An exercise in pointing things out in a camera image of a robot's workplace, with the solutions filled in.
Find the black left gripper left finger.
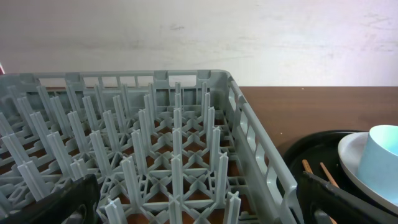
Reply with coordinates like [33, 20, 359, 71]
[1, 174, 100, 223]

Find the round black tray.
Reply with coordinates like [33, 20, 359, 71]
[284, 130, 397, 216]

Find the grey dishwasher rack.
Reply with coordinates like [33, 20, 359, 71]
[1, 70, 303, 223]

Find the wooden chopstick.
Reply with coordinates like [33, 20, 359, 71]
[302, 159, 337, 224]
[320, 162, 339, 188]

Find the light blue cup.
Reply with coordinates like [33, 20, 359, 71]
[357, 124, 397, 204]

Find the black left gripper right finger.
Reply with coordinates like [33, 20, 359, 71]
[297, 172, 397, 223]

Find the grey round plate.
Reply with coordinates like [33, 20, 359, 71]
[338, 132, 397, 215]

